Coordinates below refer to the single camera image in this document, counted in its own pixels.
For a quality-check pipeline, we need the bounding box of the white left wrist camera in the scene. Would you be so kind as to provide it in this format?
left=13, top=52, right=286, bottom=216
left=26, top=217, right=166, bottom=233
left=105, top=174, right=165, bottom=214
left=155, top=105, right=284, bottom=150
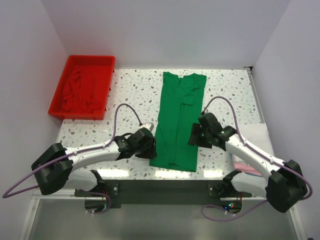
left=140, top=122, right=154, bottom=132

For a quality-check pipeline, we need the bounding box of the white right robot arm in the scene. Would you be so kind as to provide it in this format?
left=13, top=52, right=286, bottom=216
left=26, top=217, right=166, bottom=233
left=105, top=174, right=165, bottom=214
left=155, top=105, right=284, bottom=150
left=188, top=113, right=313, bottom=213

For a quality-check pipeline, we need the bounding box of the aluminium frame rail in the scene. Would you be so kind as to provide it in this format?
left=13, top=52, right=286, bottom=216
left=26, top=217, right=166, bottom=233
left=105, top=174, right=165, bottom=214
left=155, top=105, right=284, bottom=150
left=32, top=180, right=266, bottom=199

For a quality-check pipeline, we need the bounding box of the red plastic bin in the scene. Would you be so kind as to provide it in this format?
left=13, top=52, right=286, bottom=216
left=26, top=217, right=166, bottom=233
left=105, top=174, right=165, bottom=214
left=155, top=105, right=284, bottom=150
left=48, top=55, right=116, bottom=121

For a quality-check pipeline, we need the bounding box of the right side aluminium rail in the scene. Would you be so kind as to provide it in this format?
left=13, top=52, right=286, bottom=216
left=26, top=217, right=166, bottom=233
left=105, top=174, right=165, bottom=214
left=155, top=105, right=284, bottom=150
left=243, top=65, right=283, bottom=180

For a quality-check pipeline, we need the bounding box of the green t-shirt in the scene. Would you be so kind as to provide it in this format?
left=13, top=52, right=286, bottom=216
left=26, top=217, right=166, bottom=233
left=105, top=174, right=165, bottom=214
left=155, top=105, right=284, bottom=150
left=149, top=72, right=207, bottom=172

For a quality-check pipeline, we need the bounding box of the white folded t-shirt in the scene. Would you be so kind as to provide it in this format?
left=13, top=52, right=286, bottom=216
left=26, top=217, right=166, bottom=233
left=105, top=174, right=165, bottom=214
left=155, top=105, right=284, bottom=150
left=239, top=123, right=273, bottom=154

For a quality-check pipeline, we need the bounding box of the pink folded t-shirt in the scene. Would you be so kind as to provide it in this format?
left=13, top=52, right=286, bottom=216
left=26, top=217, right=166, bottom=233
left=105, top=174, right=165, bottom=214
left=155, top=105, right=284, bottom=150
left=233, top=162, right=252, bottom=171

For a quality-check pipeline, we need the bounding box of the red t-shirt in bin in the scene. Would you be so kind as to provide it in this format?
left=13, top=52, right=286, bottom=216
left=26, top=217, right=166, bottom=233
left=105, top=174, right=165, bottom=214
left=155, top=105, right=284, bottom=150
left=59, top=65, right=114, bottom=118

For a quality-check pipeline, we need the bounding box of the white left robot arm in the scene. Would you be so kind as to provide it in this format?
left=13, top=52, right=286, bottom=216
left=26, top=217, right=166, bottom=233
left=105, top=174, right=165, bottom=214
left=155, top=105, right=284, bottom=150
left=31, top=127, right=157, bottom=196

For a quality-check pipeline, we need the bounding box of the teal folded t-shirt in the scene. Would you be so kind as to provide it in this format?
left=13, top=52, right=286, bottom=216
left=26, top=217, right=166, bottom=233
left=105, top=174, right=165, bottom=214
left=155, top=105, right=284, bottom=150
left=241, top=169, right=262, bottom=177

